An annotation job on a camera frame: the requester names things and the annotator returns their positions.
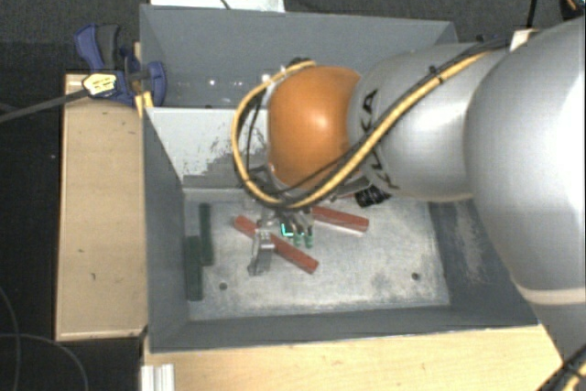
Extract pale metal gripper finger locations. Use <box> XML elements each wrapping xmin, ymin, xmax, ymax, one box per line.
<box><xmin>256</xmin><ymin>231</ymin><xmax>277</xmax><ymax>277</ymax></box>
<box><xmin>246</xmin><ymin>228</ymin><xmax>264</xmax><ymax>277</ymax></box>

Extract red-brown flat block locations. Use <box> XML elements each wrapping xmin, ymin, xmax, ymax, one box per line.
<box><xmin>233</xmin><ymin>214</ymin><xmax>320</xmax><ymax>277</ymax></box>
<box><xmin>309</xmin><ymin>204</ymin><xmax>371</xmax><ymax>237</ymax></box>

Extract dark green flat block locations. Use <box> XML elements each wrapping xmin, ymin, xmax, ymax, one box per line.
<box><xmin>198</xmin><ymin>202</ymin><xmax>216</xmax><ymax>267</ymax></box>
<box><xmin>184</xmin><ymin>234</ymin><xmax>204</xmax><ymax>303</ymax></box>

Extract grey metal bin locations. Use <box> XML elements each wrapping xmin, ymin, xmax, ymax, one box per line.
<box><xmin>138</xmin><ymin>3</ymin><xmax>540</xmax><ymax>353</ymax></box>

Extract pale wood board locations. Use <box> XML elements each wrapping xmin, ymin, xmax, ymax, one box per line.
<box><xmin>55</xmin><ymin>72</ymin><xmax>150</xmax><ymax>342</ymax></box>

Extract black cylinder on white bracket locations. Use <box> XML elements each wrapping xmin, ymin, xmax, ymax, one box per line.
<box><xmin>353</xmin><ymin>183</ymin><xmax>393</xmax><ymax>210</ymax></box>

